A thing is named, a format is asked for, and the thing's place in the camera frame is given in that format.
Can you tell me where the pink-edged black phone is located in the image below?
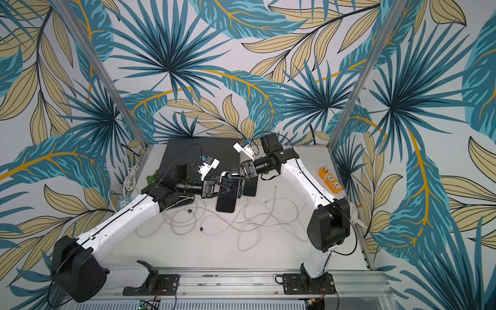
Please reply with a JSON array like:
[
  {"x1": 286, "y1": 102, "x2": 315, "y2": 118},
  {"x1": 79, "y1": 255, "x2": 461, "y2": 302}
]
[{"x1": 216, "y1": 176, "x2": 240, "y2": 213}]

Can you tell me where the white-edged black phone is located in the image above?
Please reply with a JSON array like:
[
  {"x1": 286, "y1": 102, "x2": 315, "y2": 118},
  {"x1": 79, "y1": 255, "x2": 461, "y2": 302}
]
[{"x1": 242, "y1": 178, "x2": 258, "y2": 197}]

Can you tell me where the white charging cable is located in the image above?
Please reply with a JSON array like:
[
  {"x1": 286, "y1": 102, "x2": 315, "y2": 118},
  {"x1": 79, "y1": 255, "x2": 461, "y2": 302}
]
[{"x1": 236, "y1": 185, "x2": 334, "y2": 251}]

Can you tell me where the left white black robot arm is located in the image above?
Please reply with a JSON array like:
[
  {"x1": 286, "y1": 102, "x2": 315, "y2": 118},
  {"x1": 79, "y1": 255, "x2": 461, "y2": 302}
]
[{"x1": 50, "y1": 173, "x2": 230, "y2": 302}]

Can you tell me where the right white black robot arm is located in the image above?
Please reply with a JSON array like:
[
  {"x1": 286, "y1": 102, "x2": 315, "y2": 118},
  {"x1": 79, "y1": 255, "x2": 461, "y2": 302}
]
[{"x1": 227, "y1": 133, "x2": 351, "y2": 291}]

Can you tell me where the green clamp tool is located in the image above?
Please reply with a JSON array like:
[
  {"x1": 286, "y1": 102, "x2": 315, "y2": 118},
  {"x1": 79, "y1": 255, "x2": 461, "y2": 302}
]
[{"x1": 146, "y1": 170, "x2": 158, "y2": 185}]

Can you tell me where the orange power strip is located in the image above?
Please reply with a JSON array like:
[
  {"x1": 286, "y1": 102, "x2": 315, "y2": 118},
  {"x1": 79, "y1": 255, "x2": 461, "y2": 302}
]
[{"x1": 318, "y1": 167, "x2": 343, "y2": 194}]

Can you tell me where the light blue power strip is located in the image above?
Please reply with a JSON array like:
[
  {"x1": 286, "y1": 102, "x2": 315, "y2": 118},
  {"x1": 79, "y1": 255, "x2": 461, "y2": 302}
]
[{"x1": 118, "y1": 197, "x2": 131, "y2": 210}]

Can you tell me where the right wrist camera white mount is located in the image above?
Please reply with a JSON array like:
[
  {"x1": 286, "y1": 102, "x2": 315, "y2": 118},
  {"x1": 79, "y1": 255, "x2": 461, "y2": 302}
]
[{"x1": 233, "y1": 139, "x2": 254, "y2": 160}]

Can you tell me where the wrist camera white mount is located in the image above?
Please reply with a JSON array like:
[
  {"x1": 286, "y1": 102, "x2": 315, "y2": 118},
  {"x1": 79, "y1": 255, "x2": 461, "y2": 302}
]
[
  {"x1": 198, "y1": 156, "x2": 220, "y2": 181},
  {"x1": 233, "y1": 139, "x2": 254, "y2": 160}
]

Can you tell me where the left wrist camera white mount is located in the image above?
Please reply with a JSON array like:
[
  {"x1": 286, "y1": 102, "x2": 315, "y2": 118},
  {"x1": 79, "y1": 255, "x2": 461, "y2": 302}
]
[{"x1": 198, "y1": 156, "x2": 220, "y2": 181}]

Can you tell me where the grey network switch box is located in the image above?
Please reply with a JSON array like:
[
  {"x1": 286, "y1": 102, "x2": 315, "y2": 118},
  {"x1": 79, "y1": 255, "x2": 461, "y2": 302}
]
[{"x1": 158, "y1": 138, "x2": 240, "y2": 180}]

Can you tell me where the grey looping cable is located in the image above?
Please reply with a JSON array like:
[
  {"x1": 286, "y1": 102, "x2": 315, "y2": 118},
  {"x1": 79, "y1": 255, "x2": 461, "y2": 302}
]
[{"x1": 135, "y1": 193, "x2": 280, "y2": 237}]

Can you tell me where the aluminium front rail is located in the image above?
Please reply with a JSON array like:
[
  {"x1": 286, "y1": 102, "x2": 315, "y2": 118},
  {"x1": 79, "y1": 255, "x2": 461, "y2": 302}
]
[{"x1": 57, "y1": 267, "x2": 400, "y2": 310}]

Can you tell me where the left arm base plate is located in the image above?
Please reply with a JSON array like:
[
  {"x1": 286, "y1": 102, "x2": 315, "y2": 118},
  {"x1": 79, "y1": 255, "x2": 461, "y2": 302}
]
[{"x1": 123, "y1": 274, "x2": 180, "y2": 297}]

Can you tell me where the white power strip cord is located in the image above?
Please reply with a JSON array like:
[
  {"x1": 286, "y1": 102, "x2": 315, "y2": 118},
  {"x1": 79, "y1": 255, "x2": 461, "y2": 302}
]
[{"x1": 317, "y1": 162, "x2": 369, "y2": 229}]

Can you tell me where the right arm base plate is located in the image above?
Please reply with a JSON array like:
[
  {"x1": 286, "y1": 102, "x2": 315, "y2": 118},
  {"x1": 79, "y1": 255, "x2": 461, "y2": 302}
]
[{"x1": 282, "y1": 272, "x2": 337, "y2": 296}]

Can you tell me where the right aluminium corner post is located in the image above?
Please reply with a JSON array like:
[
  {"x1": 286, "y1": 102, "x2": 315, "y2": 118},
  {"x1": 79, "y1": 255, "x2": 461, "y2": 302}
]
[{"x1": 328, "y1": 0, "x2": 407, "y2": 154}]

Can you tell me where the aluminium corner post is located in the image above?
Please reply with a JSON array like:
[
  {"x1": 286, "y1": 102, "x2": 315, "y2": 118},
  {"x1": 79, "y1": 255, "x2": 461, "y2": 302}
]
[
  {"x1": 328, "y1": 0, "x2": 407, "y2": 154},
  {"x1": 52, "y1": 0, "x2": 149, "y2": 149}
]

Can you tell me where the left aluminium corner post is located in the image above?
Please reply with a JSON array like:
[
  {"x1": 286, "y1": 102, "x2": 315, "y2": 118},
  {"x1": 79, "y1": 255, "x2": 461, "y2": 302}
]
[{"x1": 52, "y1": 0, "x2": 149, "y2": 149}]

